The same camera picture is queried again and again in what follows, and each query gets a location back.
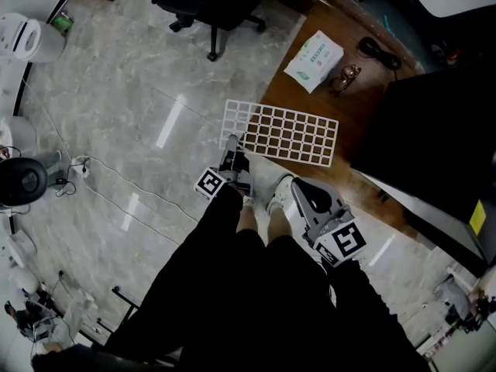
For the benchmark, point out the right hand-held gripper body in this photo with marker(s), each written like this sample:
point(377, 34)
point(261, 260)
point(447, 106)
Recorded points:
point(323, 215)

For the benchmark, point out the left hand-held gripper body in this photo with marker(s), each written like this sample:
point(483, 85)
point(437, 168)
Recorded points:
point(236, 169)

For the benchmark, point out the white grid shelf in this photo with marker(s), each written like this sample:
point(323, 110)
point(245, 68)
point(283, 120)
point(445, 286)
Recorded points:
point(284, 132)

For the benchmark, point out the black mini fridge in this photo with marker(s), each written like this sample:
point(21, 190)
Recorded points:
point(434, 138)

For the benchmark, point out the person's right forearm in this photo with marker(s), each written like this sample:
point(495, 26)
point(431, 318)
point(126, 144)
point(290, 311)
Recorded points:
point(360, 297)

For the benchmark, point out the person's left forearm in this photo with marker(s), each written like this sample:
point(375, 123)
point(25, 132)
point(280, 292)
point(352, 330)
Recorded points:
point(201, 246)

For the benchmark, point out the white left shoe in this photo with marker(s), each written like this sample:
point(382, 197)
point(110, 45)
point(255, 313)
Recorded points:
point(248, 199)

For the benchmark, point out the white shoe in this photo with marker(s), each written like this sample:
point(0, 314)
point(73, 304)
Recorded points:
point(282, 190)
point(248, 199)

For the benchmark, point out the person's right leg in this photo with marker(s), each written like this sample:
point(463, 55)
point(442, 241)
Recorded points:
point(277, 221)

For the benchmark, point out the person's leg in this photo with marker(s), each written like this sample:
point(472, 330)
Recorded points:
point(248, 219)
point(277, 221)

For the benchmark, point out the white right shoe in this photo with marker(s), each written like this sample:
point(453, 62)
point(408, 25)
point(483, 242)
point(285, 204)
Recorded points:
point(282, 190)

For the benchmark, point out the person's left leg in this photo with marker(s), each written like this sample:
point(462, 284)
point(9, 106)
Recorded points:
point(248, 219)

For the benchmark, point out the white tissue packet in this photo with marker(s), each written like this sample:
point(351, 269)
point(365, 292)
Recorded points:
point(314, 61)

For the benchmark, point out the brown eyeglasses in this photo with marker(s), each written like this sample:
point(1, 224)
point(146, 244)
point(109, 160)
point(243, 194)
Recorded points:
point(346, 78)

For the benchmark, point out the black office chair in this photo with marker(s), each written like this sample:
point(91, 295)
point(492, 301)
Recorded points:
point(209, 2)

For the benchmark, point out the white power strip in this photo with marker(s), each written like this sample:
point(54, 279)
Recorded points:
point(80, 166)

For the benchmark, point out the green packet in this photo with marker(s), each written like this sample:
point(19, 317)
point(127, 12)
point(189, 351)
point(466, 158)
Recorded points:
point(63, 23)

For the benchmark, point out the black round device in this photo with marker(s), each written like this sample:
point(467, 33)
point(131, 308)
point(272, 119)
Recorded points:
point(21, 180)

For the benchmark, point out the white cylindrical appliance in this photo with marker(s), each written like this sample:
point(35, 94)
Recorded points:
point(29, 39)

